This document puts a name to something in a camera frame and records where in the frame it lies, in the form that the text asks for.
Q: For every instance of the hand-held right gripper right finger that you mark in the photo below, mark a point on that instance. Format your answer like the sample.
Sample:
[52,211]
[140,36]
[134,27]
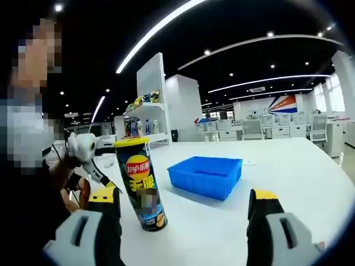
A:
[277,238]

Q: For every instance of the white table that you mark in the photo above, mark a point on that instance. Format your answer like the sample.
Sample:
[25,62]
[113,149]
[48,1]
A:
[277,171]

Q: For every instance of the colourful snack bags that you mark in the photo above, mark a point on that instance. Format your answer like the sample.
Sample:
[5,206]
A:
[147,98]

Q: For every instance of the blue plastic box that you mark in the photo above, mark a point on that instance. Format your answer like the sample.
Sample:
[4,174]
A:
[199,183]

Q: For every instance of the curved white ceiling band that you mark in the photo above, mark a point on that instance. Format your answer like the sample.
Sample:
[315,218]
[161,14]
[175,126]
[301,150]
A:
[249,43]

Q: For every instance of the row of white office desks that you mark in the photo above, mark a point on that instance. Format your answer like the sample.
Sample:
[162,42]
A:
[277,130]

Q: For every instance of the thin ceiling light strip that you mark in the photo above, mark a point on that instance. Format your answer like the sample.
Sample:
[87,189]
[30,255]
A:
[263,81]

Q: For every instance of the person's black shirt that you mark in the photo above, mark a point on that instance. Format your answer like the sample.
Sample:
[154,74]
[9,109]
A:
[22,216]

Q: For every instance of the group of round ceiling downlights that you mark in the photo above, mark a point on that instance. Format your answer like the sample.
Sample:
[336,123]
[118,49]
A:
[270,34]

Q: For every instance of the red and blue wall graphic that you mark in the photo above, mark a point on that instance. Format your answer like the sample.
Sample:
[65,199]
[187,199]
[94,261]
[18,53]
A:
[283,104]

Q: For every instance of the long ceiling light strip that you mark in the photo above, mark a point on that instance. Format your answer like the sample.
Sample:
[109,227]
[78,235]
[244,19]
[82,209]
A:
[155,33]

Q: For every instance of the black chip container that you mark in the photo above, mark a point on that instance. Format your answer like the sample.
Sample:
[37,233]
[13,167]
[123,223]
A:
[138,180]

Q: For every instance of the ceiling air conditioning unit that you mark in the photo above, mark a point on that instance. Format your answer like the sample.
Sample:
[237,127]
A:
[257,89]

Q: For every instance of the white display shelf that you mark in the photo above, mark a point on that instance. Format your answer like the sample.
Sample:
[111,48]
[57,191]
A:
[151,72]

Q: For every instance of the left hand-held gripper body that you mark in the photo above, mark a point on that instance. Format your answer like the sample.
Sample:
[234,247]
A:
[83,147]

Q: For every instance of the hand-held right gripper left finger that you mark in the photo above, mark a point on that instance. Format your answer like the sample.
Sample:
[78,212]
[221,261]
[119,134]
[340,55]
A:
[83,238]

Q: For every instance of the yellow container lid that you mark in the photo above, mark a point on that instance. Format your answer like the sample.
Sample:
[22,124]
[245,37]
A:
[130,142]

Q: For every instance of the black waste bin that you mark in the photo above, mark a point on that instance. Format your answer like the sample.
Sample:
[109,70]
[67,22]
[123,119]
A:
[174,135]

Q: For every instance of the row of drink bottles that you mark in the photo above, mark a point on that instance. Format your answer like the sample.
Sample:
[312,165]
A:
[140,127]

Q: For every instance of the white column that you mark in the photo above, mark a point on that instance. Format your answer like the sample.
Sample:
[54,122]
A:
[345,83]
[183,110]

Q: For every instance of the person's left hand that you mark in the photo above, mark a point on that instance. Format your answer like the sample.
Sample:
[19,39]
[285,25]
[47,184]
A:
[62,171]

